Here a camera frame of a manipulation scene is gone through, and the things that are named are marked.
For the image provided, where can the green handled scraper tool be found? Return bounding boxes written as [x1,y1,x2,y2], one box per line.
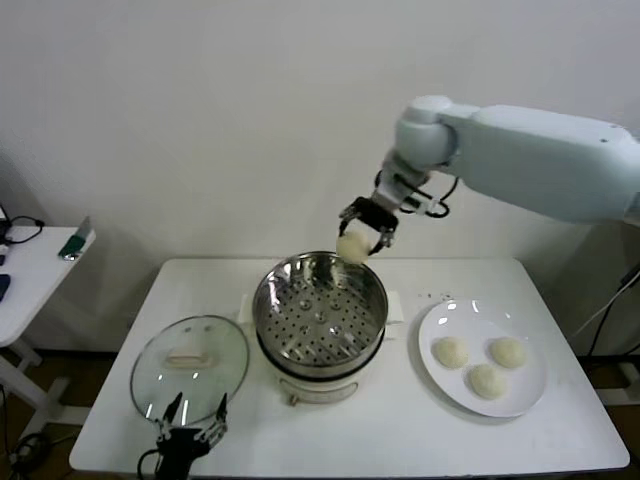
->
[58,216,96,263]

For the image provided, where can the tangled black floor cables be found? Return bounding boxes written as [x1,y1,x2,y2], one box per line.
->
[0,384,52,469]

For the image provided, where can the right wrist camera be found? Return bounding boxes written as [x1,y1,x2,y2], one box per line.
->
[399,192,447,217]

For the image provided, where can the grey cabinet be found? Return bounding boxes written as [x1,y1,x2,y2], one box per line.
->
[542,214,640,357]

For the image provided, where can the perforated steel steamer basket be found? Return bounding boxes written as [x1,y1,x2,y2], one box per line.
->
[251,251,390,370]

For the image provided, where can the black hanging cable with connector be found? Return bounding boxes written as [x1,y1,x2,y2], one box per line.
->
[587,264,640,359]

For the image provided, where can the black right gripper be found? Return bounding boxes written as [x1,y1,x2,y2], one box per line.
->
[337,195,400,257]

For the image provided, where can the white metal floor frame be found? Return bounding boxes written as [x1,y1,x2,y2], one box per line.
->
[597,359,640,406]

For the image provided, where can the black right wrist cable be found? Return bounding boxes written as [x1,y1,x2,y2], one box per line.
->
[399,174,461,219]

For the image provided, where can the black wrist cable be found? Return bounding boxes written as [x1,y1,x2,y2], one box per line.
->
[399,174,461,219]
[137,448,162,480]

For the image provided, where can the black cable with plug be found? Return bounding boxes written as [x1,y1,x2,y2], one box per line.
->
[3,216,45,246]

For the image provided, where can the round glass pot lid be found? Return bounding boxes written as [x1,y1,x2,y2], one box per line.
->
[129,315,250,429]

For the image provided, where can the white hanging cable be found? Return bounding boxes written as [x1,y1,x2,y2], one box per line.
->
[569,284,626,339]

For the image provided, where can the white side table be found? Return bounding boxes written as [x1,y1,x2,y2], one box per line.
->
[0,227,97,437]

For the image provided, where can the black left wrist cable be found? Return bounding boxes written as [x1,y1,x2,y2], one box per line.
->
[137,448,162,480]

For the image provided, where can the white steamed baozi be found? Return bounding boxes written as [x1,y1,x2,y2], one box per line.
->
[431,335,470,370]
[335,229,374,265]
[467,363,509,401]
[488,336,529,369]

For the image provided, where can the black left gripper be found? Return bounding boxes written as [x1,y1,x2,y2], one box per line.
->
[154,392,229,480]

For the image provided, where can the large white plate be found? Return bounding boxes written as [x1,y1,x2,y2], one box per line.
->
[417,298,548,419]

